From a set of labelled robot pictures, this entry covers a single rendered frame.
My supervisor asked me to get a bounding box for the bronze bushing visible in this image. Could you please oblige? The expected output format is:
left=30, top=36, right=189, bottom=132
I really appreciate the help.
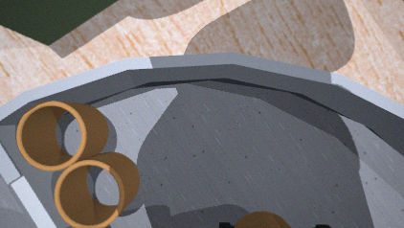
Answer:
left=55, top=152, right=140, bottom=228
left=235, top=211, right=291, bottom=228
left=16, top=101, right=108, bottom=171

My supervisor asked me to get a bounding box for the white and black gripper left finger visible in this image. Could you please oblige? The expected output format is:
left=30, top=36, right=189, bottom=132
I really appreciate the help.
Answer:
left=219, top=222, right=235, bottom=228

